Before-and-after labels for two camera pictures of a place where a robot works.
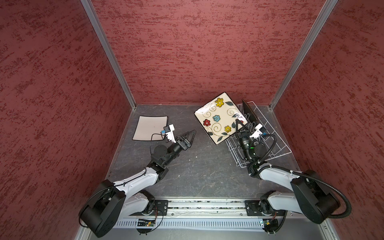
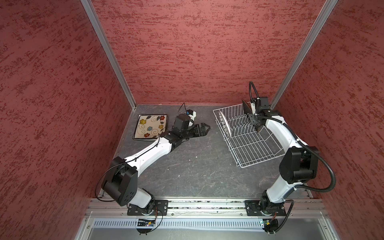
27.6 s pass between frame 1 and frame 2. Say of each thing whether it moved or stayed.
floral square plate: moved
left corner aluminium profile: stayed
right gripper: moved
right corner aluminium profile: stayed
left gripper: moved
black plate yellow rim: stayed
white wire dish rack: stayed
